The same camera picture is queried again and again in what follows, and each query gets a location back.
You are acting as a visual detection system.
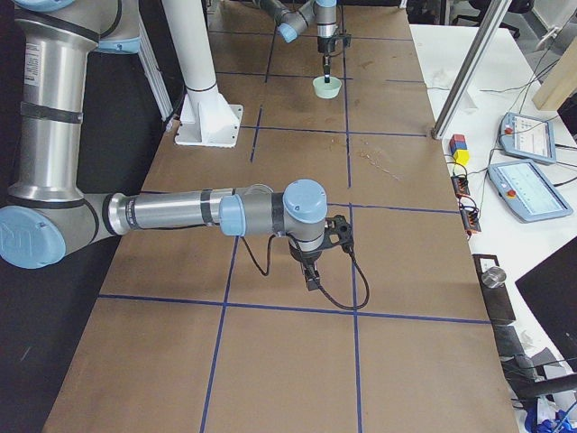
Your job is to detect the yellow block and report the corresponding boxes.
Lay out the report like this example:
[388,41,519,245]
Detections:
[453,149,470,166]

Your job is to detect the grey aluminium frame post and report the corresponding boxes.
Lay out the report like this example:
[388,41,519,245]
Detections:
[431,0,512,140]

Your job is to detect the teach pendant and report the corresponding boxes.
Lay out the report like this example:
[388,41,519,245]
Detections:
[488,160,573,223]
[498,112,556,164]

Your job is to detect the metal cylinder weight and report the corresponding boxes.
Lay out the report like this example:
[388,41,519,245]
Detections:
[481,266,507,289]

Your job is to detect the black connector box left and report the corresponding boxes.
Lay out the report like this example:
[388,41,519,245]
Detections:
[451,175,470,198]

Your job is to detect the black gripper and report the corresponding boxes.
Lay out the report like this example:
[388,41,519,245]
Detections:
[288,243,322,290]
[316,36,335,84]

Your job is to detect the red block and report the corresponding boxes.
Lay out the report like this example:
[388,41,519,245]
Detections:
[449,134,466,148]

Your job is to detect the green bowl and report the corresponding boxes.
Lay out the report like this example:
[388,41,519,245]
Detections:
[313,76,342,99]

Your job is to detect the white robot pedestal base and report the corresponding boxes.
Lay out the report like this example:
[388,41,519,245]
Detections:
[162,0,243,148]

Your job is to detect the brown paper table cover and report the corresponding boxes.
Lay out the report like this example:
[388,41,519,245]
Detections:
[44,2,517,432]

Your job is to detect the near teach pendant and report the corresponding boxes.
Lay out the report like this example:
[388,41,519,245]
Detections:
[488,160,573,223]

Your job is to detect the black connector box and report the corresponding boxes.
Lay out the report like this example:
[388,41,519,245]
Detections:
[459,206,481,235]
[451,175,470,198]

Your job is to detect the far teach pendant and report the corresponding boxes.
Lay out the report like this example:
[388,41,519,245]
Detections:
[498,112,556,164]

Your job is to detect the black connector box right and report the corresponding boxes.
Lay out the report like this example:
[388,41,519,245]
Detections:
[459,206,481,235]

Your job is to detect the blue block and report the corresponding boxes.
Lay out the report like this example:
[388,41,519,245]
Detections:
[450,142,467,153]

